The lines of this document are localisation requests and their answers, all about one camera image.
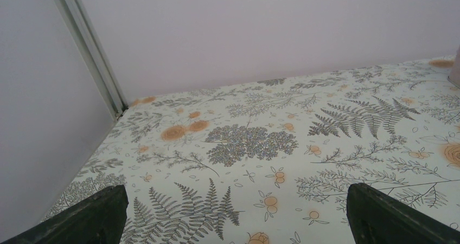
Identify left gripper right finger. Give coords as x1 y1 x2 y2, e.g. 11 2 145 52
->
347 183 459 243

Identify floral patterned table mat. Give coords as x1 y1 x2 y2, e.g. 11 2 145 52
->
47 56 459 243

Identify left aluminium corner post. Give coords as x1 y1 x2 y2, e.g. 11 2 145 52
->
54 0 128 120

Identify empty silver pink tin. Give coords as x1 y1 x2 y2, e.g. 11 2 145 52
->
448 48 460 88

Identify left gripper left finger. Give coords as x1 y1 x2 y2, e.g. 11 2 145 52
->
4 185 129 243

